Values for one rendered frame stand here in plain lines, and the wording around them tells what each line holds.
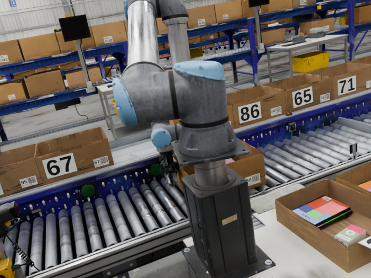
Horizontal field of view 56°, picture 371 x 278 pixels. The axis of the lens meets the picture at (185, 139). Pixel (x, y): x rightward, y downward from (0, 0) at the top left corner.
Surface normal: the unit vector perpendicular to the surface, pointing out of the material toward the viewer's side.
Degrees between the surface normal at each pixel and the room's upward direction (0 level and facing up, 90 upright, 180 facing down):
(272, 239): 0
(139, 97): 75
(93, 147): 90
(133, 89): 53
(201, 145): 69
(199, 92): 88
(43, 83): 89
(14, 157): 90
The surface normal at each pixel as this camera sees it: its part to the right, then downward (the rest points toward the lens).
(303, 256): -0.17, -0.93
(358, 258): 0.36, 0.26
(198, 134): -0.32, 0.00
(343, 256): -0.90, 0.29
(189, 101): 0.07, 0.42
